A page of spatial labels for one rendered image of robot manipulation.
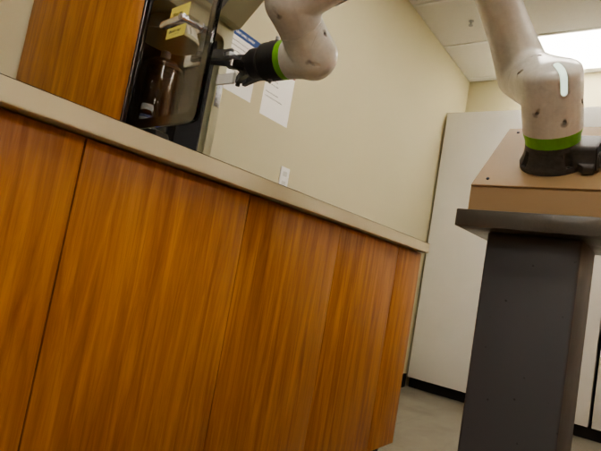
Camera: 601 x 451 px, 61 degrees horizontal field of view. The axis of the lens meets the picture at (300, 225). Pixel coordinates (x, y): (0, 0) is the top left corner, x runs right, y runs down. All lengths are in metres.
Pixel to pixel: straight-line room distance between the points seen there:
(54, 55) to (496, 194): 1.17
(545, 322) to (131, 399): 0.89
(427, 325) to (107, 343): 3.25
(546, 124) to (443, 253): 2.86
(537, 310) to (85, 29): 1.25
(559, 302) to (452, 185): 2.98
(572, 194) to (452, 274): 2.81
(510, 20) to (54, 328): 1.18
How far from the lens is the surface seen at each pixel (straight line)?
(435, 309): 4.05
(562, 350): 1.23
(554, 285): 1.24
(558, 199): 1.27
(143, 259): 1.07
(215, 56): 1.31
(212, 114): 1.55
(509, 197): 1.30
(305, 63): 1.17
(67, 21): 1.53
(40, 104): 0.92
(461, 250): 4.03
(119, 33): 1.30
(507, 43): 1.39
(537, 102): 1.27
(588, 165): 1.32
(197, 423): 1.29
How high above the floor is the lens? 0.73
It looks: 5 degrees up
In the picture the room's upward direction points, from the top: 10 degrees clockwise
